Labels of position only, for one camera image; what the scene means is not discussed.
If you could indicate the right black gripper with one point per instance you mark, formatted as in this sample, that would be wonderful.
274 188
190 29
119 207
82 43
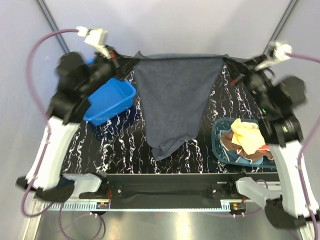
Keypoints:
247 68

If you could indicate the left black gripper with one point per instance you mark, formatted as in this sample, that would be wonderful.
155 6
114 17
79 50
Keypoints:
118 62

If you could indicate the dark grey-blue towel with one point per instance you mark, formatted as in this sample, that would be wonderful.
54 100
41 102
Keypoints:
174 89

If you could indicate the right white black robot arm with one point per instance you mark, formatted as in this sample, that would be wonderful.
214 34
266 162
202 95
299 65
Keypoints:
295 206

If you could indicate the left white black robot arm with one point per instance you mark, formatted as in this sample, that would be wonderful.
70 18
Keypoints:
77 81

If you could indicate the blue plastic bin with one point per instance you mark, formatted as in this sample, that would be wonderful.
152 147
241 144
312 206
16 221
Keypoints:
113 97

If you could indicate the yellow towel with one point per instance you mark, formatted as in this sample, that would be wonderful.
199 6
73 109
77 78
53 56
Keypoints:
247 135

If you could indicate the brown towel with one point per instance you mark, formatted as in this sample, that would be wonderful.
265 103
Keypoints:
226 141

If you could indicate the translucent teal plastic basket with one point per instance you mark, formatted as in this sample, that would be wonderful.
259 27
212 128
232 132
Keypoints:
223 125

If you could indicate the right small connector board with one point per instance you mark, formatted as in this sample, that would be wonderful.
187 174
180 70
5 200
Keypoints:
238 206

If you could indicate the small connector board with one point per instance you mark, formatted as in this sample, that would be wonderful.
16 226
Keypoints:
103 205
238 206

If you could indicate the left small connector board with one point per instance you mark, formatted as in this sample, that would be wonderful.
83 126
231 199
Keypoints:
103 205

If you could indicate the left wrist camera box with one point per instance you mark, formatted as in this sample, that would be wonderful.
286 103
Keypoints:
94 37

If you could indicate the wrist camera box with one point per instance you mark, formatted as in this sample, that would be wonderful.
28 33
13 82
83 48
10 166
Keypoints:
94 37
277 52

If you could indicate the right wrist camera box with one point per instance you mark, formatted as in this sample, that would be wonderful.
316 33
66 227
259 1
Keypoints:
277 52

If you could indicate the right aluminium frame post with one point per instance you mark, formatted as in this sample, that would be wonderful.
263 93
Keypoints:
290 8

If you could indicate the aluminium frame post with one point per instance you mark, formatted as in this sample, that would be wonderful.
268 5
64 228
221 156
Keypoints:
44 9
290 8

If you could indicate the left aluminium frame post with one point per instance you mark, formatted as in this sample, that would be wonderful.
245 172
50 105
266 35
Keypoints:
44 9

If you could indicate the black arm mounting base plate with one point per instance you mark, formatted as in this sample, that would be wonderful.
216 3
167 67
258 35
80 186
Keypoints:
124 186

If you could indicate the aluminium front rail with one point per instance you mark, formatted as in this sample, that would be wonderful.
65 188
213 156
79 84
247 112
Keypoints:
220 202

